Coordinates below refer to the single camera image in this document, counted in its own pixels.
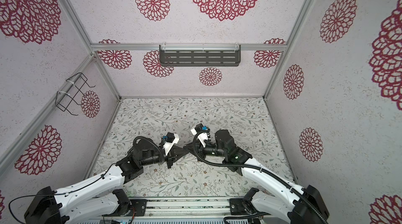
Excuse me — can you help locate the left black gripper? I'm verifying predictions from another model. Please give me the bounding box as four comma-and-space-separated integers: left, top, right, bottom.
142, 145, 189, 169

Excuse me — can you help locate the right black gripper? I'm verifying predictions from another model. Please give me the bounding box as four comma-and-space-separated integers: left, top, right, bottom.
184, 139, 229, 163

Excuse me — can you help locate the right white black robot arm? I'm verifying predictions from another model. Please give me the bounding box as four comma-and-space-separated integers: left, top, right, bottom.
185, 124, 329, 224

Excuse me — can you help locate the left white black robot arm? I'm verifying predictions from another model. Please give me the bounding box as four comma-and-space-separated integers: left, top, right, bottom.
24, 146, 188, 224

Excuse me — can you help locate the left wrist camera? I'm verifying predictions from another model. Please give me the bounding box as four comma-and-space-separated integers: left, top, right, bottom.
161, 133, 180, 156

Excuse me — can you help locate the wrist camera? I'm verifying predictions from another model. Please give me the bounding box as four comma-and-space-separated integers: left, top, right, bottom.
161, 133, 180, 156
191, 124, 211, 148

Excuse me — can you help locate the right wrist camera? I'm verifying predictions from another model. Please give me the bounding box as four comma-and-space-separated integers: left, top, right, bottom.
191, 124, 211, 148

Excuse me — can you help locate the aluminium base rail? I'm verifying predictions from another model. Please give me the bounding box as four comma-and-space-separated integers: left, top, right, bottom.
55, 195, 320, 220

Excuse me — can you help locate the right black corrugated cable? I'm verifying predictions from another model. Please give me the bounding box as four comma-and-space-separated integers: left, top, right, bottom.
192, 129, 329, 224

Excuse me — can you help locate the left thin black cable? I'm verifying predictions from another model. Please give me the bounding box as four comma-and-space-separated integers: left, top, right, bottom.
8, 162, 117, 224

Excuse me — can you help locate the dark metal wall shelf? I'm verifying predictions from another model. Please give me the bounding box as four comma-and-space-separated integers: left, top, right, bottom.
159, 45, 241, 67

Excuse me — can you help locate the black wire wall basket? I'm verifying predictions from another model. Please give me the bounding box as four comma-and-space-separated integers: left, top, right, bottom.
54, 72, 95, 116

